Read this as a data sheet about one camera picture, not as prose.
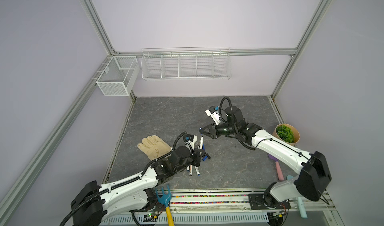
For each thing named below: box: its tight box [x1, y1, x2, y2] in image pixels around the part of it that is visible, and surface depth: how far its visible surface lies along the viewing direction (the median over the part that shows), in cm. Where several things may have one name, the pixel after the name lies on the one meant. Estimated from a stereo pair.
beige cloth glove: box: [137, 135, 172, 161], surface depth 96 cm
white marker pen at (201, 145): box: [199, 136, 204, 150], surface depth 76 cm
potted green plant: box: [272, 123, 301, 146], surface depth 88 cm
